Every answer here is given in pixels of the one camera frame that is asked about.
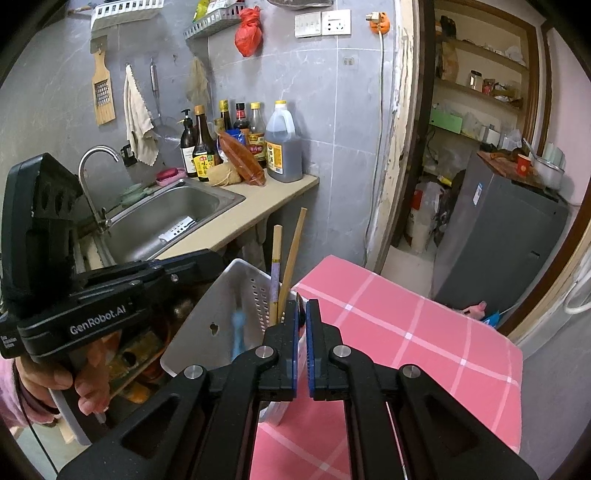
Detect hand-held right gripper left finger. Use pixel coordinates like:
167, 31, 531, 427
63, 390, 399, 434
58, 299, 305, 480

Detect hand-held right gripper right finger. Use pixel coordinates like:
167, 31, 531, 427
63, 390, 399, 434
305, 299, 539, 480

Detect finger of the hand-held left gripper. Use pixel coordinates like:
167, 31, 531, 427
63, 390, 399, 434
136, 248, 227, 303

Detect white perforated plastic basket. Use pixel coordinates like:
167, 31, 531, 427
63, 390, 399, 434
159, 258, 305, 425

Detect pale patterned chopstick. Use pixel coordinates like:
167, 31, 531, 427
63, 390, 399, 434
270, 224, 284, 325

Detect brown wooden chopstick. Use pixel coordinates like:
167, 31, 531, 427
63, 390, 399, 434
277, 208, 308, 320

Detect person's left hand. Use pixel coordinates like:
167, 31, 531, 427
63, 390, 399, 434
14, 332, 112, 416

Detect stainless steel sink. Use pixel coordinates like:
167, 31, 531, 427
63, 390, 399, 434
78, 178, 247, 269

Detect pink checked tablecloth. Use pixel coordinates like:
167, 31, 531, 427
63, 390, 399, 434
249, 254, 525, 480

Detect pale green sponge dish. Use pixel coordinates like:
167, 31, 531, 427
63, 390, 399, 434
120, 183, 156, 206

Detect pink soap dish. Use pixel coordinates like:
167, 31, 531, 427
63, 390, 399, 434
155, 168, 187, 186

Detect beige loofah sponge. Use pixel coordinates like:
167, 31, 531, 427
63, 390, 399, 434
206, 162, 243, 186

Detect beige kitchen counter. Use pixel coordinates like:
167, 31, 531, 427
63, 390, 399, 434
78, 173, 321, 278

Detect yellow label sauce bottle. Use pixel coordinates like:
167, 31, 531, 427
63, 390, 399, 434
191, 104, 218, 182

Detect dark pump bottle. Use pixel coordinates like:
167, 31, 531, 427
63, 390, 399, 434
180, 109, 199, 179

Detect metal faucet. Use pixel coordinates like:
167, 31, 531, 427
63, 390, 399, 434
77, 145, 121, 237

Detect metal strainer ladle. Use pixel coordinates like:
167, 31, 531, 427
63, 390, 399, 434
148, 57, 181, 144

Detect yellow cap sauce bottle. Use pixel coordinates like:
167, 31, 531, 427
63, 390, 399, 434
248, 102, 268, 168

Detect large dark sauce jug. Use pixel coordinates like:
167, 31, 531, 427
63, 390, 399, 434
265, 100, 304, 182

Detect white hanging towel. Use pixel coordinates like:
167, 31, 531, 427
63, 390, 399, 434
123, 64, 160, 166

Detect pink floor object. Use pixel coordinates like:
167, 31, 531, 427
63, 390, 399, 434
454, 300, 488, 320

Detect white and red floor bag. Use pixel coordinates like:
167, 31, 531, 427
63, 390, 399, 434
408, 181, 445, 253

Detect beige mesh cloth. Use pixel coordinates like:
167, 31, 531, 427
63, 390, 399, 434
187, 57, 211, 110

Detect wooden grater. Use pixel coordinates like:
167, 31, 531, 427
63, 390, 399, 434
90, 36, 117, 127

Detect grey mini fridge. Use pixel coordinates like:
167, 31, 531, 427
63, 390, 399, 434
431, 151, 572, 325

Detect red plastic bag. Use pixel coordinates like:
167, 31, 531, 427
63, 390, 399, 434
234, 6, 264, 59

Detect wooden cutting board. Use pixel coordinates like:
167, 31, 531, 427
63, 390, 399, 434
477, 150, 546, 191

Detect green box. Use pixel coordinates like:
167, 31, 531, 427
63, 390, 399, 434
429, 111, 464, 135

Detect dark round pan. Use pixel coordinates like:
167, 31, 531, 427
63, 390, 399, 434
267, 0, 334, 10

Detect metal pot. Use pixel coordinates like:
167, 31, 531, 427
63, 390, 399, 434
531, 156, 566, 191

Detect pale green cups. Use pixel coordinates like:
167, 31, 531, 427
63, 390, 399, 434
542, 142, 567, 168

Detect orange plug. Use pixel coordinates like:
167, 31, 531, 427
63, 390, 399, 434
366, 10, 393, 34

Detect brown shelf bag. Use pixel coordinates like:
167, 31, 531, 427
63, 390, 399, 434
440, 16, 461, 82

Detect black cable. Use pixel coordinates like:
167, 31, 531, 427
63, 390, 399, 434
17, 369, 62, 477

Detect white wall rack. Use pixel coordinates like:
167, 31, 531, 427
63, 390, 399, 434
183, 4, 248, 40
89, 0, 166, 31

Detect wooden door frame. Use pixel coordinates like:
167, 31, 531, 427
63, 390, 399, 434
362, 0, 591, 339

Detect white wall switch plate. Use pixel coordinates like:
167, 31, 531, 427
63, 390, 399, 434
295, 11, 323, 39

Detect white hose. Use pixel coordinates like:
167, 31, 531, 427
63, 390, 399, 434
564, 258, 591, 315

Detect white wall socket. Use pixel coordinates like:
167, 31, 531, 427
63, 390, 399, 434
322, 8, 352, 37

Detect wooden wall shelves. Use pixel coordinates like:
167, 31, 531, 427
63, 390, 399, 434
433, 0, 533, 141

